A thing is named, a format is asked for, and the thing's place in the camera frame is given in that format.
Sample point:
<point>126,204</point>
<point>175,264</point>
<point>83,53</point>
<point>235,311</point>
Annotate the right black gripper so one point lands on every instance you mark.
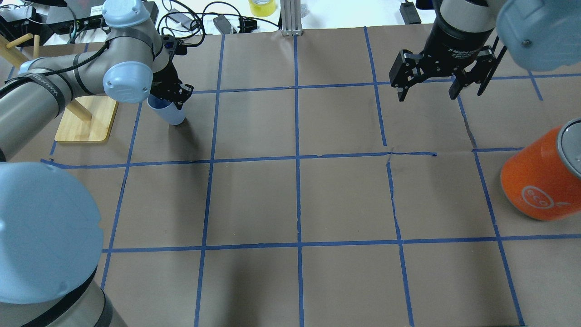
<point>458,40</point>

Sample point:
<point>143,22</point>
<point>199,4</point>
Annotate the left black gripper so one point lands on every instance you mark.
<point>164,80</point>

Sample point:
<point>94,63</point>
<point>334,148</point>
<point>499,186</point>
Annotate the light blue cup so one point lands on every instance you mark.
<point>168,111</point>

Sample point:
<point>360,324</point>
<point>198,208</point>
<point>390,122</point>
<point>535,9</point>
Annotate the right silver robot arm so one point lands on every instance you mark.
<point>540,35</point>

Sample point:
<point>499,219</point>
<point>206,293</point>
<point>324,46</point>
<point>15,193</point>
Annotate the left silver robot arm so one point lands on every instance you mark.
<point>58,200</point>

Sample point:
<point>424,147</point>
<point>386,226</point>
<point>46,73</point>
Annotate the wooden cup rack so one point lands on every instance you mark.
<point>88,119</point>

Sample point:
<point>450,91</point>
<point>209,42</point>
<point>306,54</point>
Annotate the black power adapter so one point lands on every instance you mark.
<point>409,13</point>

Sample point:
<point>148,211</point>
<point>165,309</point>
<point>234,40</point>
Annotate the yellow tape roll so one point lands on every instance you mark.
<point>262,8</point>

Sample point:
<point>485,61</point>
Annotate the orange bin with grey lid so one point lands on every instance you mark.
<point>543,180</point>

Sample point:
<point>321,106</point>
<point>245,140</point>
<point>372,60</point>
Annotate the aluminium frame post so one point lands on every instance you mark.
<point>291,18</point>

